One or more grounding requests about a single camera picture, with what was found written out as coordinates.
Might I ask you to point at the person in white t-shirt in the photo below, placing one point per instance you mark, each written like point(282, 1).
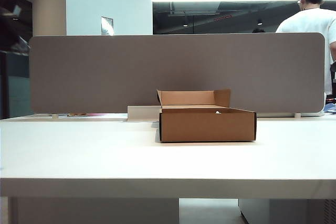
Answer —
point(312, 22)

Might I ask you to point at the open brown cardboard box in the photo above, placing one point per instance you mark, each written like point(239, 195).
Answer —
point(207, 127)

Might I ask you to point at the white table leg panel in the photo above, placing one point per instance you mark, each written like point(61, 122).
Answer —
point(92, 211)

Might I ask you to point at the white divider foot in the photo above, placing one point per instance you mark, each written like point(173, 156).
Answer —
point(54, 116)
point(297, 115)

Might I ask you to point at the blue cloth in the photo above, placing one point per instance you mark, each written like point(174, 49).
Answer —
point(330, 108)

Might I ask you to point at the small wall poster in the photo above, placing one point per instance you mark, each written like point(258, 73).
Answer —
point(107, 26)

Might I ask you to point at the pink flat item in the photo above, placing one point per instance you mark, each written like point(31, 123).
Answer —
point(89, 114)

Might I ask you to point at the white cabinet under table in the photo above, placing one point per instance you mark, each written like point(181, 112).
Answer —
point(275, 211)

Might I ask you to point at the grey-brown desk divider panel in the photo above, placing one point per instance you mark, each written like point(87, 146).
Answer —
point(131, 72)

